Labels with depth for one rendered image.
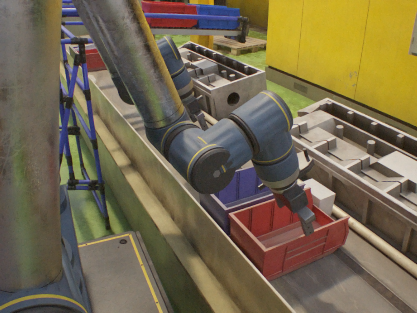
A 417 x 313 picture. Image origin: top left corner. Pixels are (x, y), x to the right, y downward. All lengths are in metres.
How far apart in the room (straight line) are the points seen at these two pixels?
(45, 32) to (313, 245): 0.93
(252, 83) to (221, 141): 1.43
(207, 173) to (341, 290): 0.60
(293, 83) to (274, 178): 4.32
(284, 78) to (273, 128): 4.52
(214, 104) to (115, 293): 1.11
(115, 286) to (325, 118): 1.17
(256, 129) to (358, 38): 3.61
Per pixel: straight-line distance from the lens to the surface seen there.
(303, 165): 0.96
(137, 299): 1.63
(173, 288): 1.96
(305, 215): 0.96
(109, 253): 1.86
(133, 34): 0.77
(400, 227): 1.30
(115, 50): 0.79
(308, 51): 4.90
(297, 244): 1.10
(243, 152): 0.78
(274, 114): 0.80
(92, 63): 3.32
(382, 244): 1.33
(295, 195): 0.94
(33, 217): 0.59
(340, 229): 1.21
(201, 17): 2.31
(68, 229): 1.34
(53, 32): 0.52
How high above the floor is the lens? 1.58
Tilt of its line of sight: 29 degrees down
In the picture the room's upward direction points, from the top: straight up
